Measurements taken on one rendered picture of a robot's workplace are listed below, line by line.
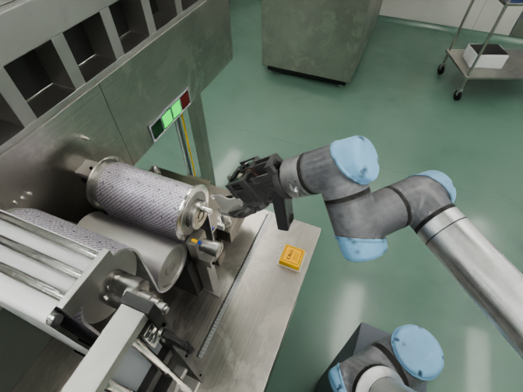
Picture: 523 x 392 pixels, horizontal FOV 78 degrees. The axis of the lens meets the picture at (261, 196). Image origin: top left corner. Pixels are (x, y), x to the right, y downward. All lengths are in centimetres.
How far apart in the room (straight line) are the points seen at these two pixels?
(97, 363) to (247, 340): 59
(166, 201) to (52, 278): 30
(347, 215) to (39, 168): 69
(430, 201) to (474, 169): 257
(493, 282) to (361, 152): 25
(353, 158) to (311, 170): 7
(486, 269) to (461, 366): 167
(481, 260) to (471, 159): 268
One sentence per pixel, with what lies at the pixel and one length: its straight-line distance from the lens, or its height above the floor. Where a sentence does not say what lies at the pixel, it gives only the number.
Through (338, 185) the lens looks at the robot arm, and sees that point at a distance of 50.
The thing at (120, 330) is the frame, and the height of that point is 144.
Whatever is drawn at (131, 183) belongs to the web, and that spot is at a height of 131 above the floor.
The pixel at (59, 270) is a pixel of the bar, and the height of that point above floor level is 145.
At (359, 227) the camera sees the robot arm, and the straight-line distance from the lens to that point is 52.
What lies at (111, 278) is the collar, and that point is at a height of 137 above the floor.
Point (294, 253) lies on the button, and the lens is 112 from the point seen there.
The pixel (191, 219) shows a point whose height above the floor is 127.
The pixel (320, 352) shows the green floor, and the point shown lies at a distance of 198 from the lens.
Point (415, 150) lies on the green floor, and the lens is 308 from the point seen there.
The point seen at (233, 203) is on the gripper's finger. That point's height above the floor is 137.
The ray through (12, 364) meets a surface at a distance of 115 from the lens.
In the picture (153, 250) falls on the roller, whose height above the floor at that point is 123.
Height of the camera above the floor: 190
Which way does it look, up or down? 51 degrees down
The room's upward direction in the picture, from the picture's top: straight up
